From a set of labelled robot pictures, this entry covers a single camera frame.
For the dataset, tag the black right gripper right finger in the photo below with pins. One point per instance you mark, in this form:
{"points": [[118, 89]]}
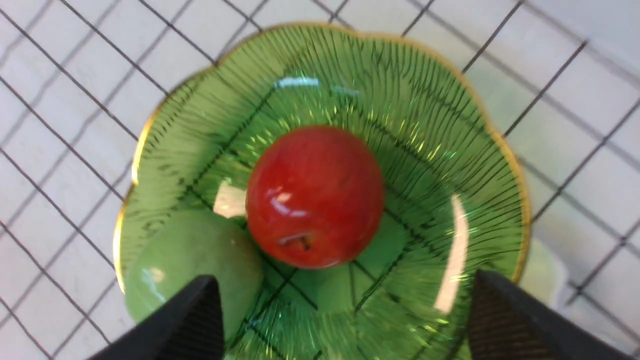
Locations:
{"points": [[506, 323]]}

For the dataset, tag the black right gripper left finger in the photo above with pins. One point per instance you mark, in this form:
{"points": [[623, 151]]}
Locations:
{"points": [[188, 327]]}

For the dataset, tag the red apple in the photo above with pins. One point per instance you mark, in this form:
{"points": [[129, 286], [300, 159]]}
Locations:
{"points": [[315, 197]]}

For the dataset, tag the green apple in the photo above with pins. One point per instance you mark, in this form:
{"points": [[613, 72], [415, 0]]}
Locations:
{"points": [[196, 242]]}

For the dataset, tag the white grid tablecloth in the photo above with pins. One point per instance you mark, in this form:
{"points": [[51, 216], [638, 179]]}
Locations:
{"points": [[79, 79]]}

